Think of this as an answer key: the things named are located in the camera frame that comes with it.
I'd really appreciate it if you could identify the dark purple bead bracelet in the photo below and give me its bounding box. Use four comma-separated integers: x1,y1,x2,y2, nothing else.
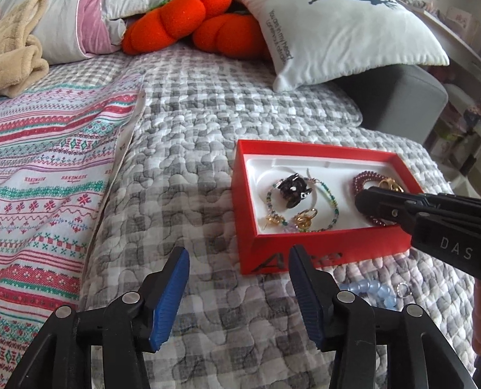
351,170,403,228

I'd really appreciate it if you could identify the white wall shelf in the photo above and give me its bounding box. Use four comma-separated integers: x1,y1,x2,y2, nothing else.
366,0,481,90

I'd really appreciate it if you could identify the light blue bead bracelet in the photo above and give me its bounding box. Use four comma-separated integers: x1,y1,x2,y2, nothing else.
338,279,399,312

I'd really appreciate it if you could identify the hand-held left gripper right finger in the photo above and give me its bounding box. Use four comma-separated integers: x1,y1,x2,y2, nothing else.
288,244,478,389

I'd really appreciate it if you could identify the white deer print pillow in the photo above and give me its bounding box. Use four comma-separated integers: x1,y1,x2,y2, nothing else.
242,0,451,93

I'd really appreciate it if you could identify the green beaded necklace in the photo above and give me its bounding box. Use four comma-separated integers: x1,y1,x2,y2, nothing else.
265,177,341,234

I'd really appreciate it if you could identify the beige fleece blanket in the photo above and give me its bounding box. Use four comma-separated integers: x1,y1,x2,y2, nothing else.
0,0,50,108

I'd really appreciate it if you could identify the grey upholstered armrest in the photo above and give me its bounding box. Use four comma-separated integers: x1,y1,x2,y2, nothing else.
338,64,449,145

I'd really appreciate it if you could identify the grey pillow with pink band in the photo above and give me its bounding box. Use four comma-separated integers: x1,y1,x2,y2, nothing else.
0,0,130,65

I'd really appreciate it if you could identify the striped patterned blanket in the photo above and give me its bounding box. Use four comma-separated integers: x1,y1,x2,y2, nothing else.
0,63,146,389

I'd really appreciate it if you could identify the orange pumpkin plush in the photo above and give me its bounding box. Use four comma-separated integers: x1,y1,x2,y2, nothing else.
122,0,272,63

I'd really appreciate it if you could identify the black hair clip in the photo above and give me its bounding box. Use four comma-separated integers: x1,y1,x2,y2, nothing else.
274,173,311,207

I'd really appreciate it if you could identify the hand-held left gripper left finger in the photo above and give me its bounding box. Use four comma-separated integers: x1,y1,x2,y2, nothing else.
6,246,191,389

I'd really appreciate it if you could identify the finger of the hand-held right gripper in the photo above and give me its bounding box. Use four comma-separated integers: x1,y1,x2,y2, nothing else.
364,187,481,212
354,196,481,234

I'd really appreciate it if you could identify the grey checkered quilt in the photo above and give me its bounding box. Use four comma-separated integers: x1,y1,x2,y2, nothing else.
48,42,478,389

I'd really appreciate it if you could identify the gold knot earring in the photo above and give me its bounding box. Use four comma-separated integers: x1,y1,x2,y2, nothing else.
293,207,319,231

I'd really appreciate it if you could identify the red cardboard box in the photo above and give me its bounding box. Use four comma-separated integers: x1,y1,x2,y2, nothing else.
230,139,426,276

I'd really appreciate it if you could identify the gold brooch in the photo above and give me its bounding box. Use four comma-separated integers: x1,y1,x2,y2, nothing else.
378,177,405,194

